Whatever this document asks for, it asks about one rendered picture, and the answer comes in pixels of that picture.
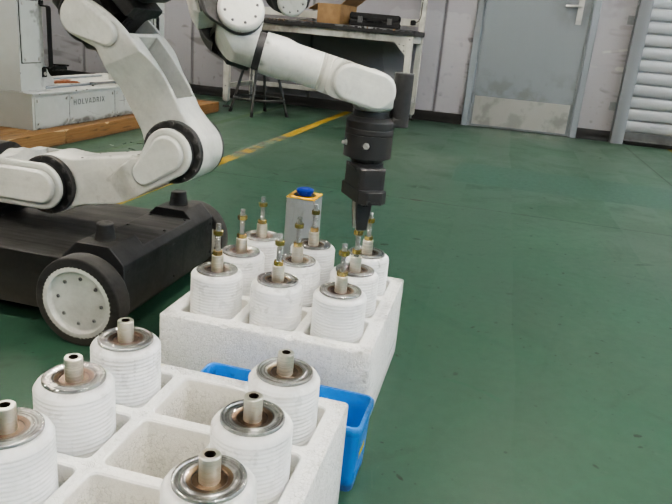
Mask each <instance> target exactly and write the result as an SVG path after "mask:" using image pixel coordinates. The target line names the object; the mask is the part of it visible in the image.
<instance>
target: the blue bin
mask: <svg viewBox="0 0 672 504"><path fill-rule="evenodd" d="M200 372H204V373H209V374H214V375H218V376H223V377H228V378H232V379H237V380H242V381H247V382H248V376H249V373H250V372H251V370H250V369H245V368H241V367H236V366H231V365H227V364H222V363H216V362H213V363H209V364H207V365H206V366H205V367H204V368H203V369H202V370H201V371H200ZM319 388H320V389H319V397H322V398H327V399H331V400H336V401H341V402H345V403H347V404H348V414H347V423H346V433H345V442H344V452H343V461H342V471H341V480H340V491H345V492H346V491H350V490H351V489H352V487H353V484H354V482H355V479H356V476H357V474H358V471H359V469H360V466H361V463H362V459H363V453H364V447H365V441H366V435H367V429H368V423H369V417H370V415H371V412H372V410H373V406H374V399H373V398H372V397H371V396H369V395H366V394H362V393H357V392H352V391H348V390H343V389H338V388H334V387H329V386H324V385H320V387H319Z"/></svg>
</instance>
